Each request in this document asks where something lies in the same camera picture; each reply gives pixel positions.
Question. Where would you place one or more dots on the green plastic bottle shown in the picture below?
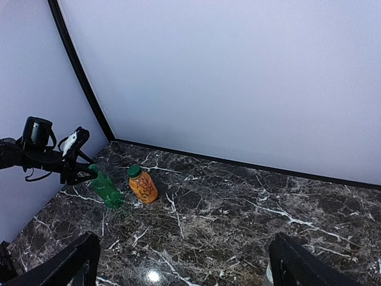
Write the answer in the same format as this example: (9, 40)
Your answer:
(106, 189)

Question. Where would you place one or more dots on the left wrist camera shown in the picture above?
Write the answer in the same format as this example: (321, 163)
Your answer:
(74, 141)

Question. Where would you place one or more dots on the brown coffee glass bottle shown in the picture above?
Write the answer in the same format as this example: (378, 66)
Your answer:
(268, 277)

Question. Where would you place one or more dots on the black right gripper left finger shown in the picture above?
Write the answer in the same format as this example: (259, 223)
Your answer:
(77, 264)

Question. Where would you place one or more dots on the left black frame post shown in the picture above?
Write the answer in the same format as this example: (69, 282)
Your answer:
(79, 70)

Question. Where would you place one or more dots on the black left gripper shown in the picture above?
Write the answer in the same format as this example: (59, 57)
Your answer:
(70, 175)

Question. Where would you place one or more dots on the orange juice bottle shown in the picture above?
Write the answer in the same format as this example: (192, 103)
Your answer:
(142, 184)

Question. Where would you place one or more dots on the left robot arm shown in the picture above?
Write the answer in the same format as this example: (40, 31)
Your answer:
(38, 148)

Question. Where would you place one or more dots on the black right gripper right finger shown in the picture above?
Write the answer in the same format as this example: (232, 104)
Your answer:
(291, 264)

